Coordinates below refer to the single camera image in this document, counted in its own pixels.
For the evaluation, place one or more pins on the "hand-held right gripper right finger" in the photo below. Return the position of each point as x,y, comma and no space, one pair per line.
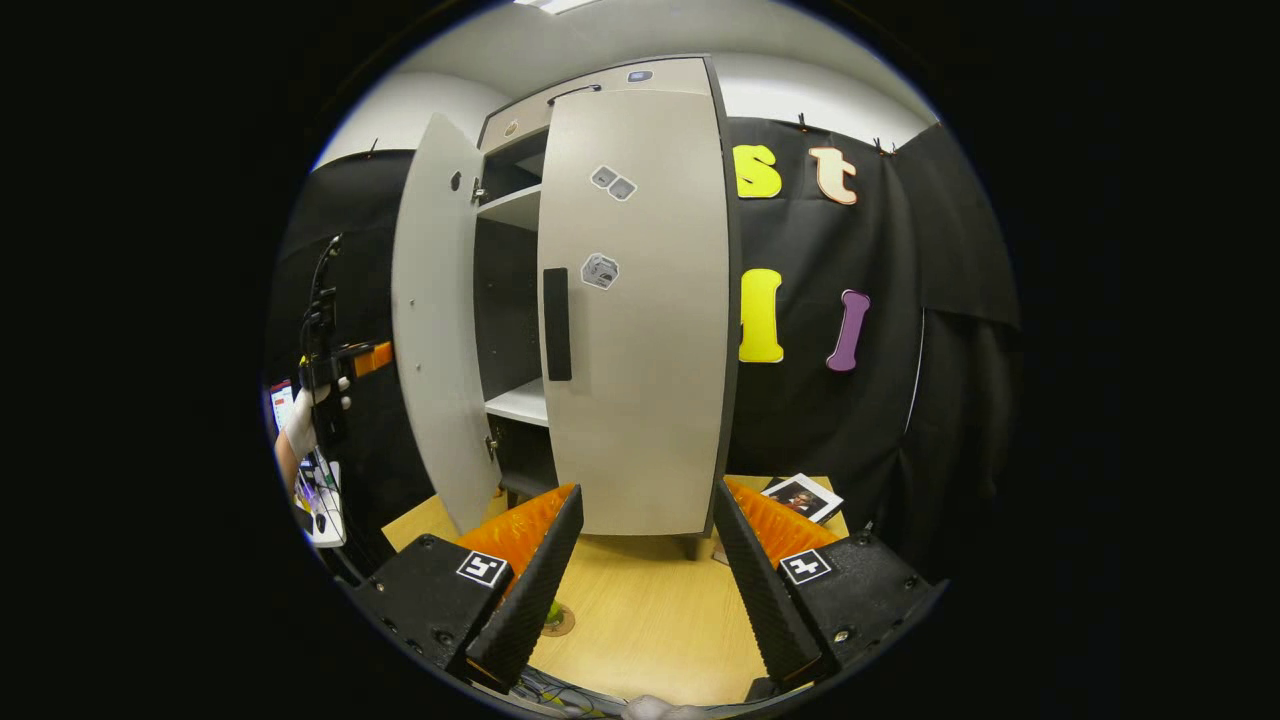
765,600

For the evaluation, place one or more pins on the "grey cabinet door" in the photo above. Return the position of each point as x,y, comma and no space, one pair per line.
640,400
440,330

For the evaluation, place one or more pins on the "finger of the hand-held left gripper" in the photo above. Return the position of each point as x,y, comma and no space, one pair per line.
372,358

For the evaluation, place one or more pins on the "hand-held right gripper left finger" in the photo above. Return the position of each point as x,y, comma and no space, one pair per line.
530,610

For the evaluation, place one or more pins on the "grey cabinet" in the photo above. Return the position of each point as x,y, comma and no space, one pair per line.
515,208

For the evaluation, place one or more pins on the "lit screen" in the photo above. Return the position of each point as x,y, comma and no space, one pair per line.
282,405

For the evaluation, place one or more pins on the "photo booklet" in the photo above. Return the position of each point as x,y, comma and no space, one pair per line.
803,497

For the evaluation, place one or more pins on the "black backdrop cloth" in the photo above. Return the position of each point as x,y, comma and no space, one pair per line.
880,430
375,470

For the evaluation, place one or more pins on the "round brown coaster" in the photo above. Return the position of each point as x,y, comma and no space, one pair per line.
563,629

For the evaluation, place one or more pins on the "ceiling light panel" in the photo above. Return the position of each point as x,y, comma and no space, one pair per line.
555,5

